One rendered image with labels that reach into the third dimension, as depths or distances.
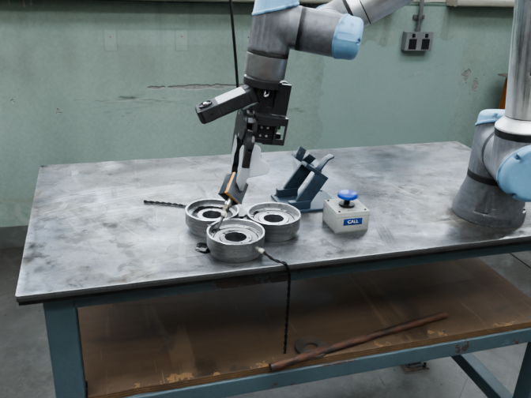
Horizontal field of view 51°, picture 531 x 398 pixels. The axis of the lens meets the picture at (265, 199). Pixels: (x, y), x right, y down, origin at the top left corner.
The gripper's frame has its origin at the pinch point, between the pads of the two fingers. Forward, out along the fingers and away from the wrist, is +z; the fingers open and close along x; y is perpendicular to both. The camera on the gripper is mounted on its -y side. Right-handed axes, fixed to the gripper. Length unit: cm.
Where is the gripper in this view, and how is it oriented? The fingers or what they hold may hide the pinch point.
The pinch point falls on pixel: (235, 179)
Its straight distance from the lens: 109.4
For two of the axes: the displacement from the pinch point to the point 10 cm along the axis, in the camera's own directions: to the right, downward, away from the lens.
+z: -1.7, 9.2, 3.6
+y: 9.5, 0.5, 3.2
